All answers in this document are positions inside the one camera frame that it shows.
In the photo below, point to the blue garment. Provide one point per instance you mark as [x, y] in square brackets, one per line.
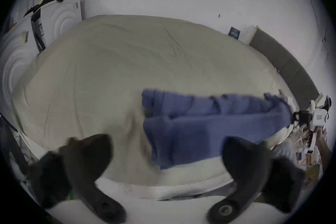
[199, 128]

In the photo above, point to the small dark blue box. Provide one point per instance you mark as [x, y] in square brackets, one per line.
[234, 33]

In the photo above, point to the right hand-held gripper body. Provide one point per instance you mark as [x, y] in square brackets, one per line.
[318, 115]

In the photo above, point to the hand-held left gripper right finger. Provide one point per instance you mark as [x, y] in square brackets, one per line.
[246, 170]

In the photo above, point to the padded grey headboard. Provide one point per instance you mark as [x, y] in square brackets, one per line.
[286, 60]

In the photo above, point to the person's right hand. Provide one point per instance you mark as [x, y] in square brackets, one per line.
[321, 135]

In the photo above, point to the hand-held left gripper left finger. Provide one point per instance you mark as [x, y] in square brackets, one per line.
[86, 165]

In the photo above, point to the bed with beige sheet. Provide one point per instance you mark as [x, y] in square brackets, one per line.
[110, 65]

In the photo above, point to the person's right forearm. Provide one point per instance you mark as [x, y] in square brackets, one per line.
[325, 157]

